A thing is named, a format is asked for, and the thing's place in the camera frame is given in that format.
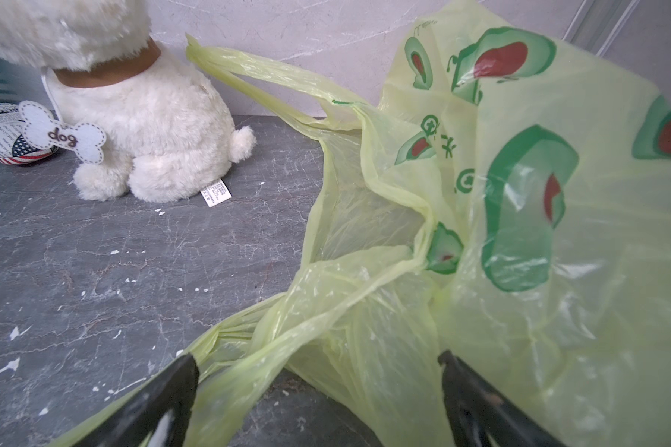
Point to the yellow-green avocado plastic bag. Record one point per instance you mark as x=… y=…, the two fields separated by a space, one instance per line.
x=508 y=200

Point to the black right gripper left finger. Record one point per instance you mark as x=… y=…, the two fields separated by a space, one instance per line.
x=157 y=415

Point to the white plush dog toy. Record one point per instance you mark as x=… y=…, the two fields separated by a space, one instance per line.
x=169 y=134

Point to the newspaper print pouch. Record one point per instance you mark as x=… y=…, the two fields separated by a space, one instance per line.
x=14 y=149

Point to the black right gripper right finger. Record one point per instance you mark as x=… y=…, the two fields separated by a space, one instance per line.
x=479 y=415

